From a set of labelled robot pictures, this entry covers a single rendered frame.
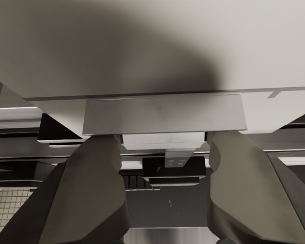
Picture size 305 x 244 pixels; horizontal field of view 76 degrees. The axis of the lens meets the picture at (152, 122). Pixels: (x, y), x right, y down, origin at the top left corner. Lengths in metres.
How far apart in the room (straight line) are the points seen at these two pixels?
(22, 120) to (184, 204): 0.56
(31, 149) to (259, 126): 0.47
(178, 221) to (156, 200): 0.09
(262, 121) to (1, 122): 0.27
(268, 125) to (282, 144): 0.32
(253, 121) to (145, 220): 0.58
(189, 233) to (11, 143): 0.46
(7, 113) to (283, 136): 0.49
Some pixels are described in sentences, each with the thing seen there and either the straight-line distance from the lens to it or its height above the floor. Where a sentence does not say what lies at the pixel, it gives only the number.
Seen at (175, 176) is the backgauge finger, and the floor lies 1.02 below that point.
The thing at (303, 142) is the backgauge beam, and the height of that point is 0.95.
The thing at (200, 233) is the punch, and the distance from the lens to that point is 0.20.
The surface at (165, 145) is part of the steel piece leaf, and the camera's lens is 0.22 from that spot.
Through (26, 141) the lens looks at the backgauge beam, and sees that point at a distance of 0.54.
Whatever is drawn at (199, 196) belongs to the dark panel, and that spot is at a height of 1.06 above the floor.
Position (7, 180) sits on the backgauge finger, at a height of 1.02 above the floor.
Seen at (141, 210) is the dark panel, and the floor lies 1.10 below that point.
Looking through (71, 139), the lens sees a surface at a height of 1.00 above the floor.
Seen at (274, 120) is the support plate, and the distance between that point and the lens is 0.18.
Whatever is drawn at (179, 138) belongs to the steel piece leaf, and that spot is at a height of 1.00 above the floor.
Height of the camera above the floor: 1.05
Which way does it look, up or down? 20 degrees down
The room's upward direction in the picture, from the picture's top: 179 degrees clockwise
